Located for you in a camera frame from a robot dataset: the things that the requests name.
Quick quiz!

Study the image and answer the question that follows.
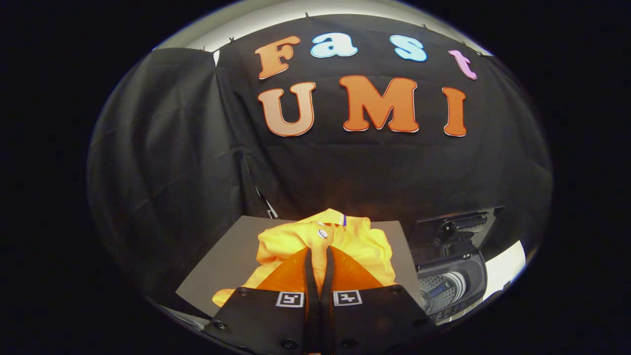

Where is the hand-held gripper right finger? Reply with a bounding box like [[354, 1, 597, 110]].
[[320, 246, 439, 355]]

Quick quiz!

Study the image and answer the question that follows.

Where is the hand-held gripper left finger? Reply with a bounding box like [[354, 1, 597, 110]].
[[205, 247, 322, 355]]

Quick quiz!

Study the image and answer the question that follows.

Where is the yellow garment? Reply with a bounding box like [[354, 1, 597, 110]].
[[212, 208, 397, 307]]

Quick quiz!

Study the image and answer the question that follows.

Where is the grey board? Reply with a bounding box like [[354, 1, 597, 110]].
[[176, 215, 424, 319]]

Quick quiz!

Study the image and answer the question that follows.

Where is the white sheet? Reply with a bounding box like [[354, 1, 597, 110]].
[[486, 240, 527, 300]]

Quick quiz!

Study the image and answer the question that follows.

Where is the row of black cloth clips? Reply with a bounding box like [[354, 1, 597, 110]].
[[200, 12, 486, 56]]

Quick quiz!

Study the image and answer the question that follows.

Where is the thin dark cable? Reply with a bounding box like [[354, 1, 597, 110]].
[[244, 153, 279, 219]]

